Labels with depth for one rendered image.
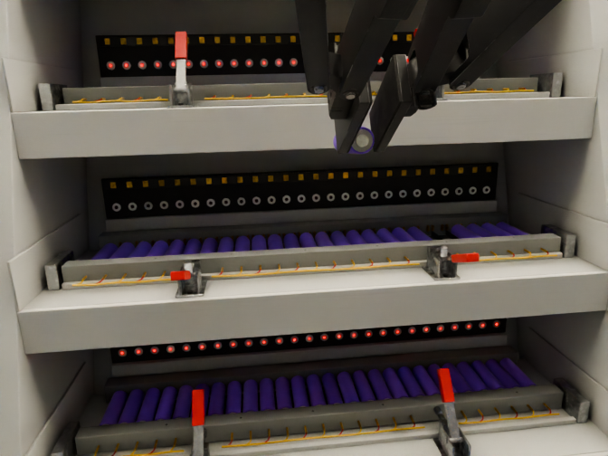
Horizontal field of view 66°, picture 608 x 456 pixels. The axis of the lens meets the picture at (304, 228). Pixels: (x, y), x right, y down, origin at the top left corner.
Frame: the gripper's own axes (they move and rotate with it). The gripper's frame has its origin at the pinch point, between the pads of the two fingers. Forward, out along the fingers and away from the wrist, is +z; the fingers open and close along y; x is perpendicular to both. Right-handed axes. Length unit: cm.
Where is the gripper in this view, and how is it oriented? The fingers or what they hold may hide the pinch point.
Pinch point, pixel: (369, 109)
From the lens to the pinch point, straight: 30.6
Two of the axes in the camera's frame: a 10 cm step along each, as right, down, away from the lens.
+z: -0.8, 2.5, 9.7
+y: -9.9, 0.5, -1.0
